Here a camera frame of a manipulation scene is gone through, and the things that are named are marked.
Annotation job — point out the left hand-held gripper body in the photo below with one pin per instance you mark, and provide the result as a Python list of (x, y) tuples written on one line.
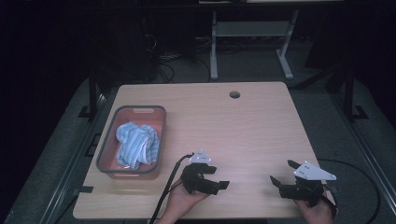
[(194, 182)]

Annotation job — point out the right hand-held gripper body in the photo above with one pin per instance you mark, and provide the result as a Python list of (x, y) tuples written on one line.
[(306, 189)]

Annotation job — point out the person's left hand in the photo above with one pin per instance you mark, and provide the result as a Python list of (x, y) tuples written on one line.
[(180, 202)]

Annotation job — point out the person's right hand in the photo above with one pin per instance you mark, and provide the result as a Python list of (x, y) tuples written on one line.
[(317, 214)]

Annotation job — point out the blue striped cloth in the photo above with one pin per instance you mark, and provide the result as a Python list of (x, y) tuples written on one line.
[(137, 144)]

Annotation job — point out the pink plastic basket grey rim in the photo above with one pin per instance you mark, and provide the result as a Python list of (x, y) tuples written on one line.
[(109, 155)]

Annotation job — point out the black metal stand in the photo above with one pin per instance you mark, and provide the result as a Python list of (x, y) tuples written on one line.
[(349, 93), (92, 93)]

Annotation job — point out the aluminium floor rail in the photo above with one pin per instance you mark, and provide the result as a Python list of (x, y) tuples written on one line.
[(370, 161), (67, 174)]

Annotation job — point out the white metal stand frame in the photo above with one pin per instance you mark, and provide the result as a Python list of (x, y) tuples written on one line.
[(252, 29)]

